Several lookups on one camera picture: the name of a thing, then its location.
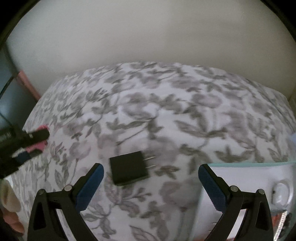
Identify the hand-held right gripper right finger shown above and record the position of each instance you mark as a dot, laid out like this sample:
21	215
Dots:
211	187

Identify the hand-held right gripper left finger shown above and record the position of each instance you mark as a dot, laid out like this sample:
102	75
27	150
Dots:
90	185

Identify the grey floral bedsheet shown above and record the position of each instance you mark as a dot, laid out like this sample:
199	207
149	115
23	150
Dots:
161	104

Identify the teal rimmed white tray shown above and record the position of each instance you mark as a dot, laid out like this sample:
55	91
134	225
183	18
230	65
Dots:
245	176

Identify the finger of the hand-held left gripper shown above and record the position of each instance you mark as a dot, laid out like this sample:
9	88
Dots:
25	157
37	136

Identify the white charger cube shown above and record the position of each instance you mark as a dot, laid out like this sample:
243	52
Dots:
281	194

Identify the gold patterned box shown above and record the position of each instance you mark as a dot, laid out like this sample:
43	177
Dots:
281	224

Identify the dark cabinet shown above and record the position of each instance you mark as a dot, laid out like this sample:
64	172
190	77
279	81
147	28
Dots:
13	99

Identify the black plug adapter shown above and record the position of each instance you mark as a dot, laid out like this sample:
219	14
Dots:
128	168

